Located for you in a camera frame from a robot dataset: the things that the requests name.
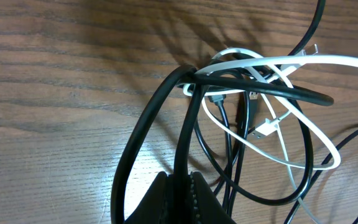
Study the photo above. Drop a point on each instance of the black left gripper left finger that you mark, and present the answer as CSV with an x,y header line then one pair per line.
x,y
156,207

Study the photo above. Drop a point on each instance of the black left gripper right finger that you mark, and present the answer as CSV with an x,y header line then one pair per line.
x,y
204,206

